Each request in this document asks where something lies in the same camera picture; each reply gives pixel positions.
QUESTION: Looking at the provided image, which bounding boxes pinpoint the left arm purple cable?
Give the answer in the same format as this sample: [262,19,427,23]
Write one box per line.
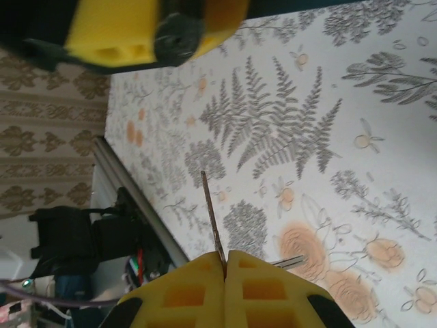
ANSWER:
[0,278,119,308]

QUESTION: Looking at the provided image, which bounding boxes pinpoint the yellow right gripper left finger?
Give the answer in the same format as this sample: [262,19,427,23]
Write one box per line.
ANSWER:
[114,250,228,328]

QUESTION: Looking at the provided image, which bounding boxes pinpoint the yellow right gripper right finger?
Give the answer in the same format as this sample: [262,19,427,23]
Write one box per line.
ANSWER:
[225,249,356,328]

